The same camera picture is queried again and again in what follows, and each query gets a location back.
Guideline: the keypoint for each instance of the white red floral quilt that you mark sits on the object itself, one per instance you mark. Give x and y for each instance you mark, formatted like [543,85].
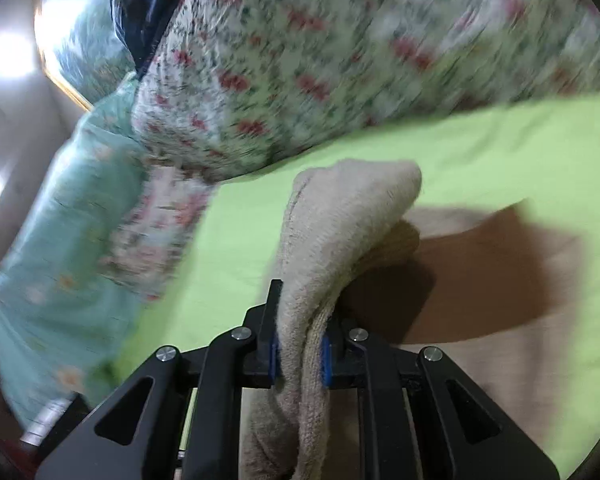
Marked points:
[330,60]

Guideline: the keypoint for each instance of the teal floral bedding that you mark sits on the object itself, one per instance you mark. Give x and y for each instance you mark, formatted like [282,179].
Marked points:
[80,220]

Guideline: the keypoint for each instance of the ruffled floral pillow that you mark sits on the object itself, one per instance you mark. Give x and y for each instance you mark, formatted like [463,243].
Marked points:
[165,220]

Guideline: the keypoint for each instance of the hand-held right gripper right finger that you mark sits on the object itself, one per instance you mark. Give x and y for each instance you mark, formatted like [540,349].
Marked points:
[326,360]

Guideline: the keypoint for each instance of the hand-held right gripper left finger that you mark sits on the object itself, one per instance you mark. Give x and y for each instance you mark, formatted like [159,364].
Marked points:
[272,357]

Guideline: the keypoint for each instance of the lime green bed sheet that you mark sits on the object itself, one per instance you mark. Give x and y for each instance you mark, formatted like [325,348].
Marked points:
[480,160]

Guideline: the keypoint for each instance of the beige knit sweater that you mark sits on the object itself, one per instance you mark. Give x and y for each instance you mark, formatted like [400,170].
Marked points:
[320,240]

